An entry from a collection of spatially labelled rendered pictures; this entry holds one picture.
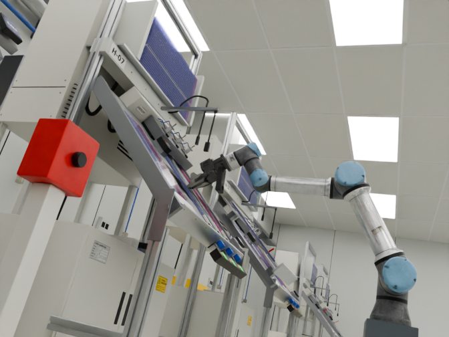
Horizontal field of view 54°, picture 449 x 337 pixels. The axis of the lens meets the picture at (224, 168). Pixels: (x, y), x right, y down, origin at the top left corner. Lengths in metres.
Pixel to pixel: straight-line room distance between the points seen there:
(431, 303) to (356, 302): 1.34
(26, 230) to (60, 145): 0.21
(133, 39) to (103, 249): 0.94
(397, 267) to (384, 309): 0.20
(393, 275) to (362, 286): 7.72
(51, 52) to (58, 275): 1.01
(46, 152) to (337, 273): 8.65
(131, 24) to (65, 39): 0.29
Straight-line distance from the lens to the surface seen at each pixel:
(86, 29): 2.09
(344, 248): 9.62
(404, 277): 1.73
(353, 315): 9.37
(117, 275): 1.74
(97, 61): 1.88
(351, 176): 1.82
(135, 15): 2.16
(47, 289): 1.59
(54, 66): 2.06
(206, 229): 1.62
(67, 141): 1.16
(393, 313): 1.84
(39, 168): 1.14
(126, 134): 1.63
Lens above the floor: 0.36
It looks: 21 degrees up
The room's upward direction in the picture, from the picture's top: 13 degrees clockwise
